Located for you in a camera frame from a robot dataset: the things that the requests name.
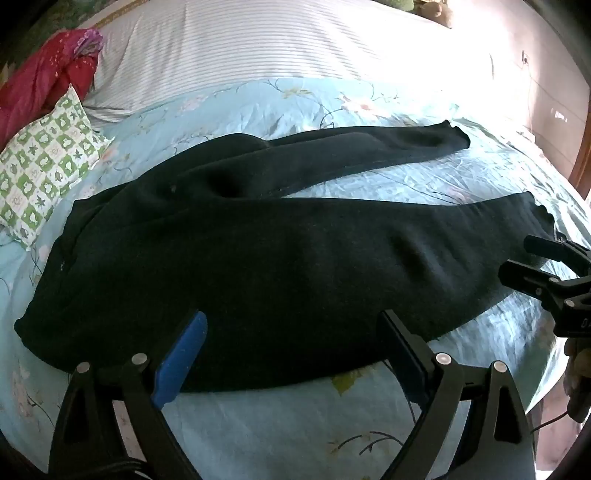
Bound white striped duvet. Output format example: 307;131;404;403
83;0;499;123

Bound green and white patterned pillow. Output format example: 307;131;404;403
0;84;115;251

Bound light blue floral bed sheet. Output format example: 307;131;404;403
0;78;591;480

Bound red garment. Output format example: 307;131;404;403
0;28;103;148

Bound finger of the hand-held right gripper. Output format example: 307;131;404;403
499;259;591;319
524;234;591;275

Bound brown wooden furniture edge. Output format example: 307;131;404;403
570;150;591;200

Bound thin dark cable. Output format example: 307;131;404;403
530;408;574;435

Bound brown plush toy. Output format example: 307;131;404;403
416;0;455;29

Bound person's right hand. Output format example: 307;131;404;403
564;346;591;423

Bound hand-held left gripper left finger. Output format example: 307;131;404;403
48;310;208;480

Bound black pants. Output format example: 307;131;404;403
14;119;555;394

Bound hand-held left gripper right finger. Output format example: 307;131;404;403
376;309;536;480

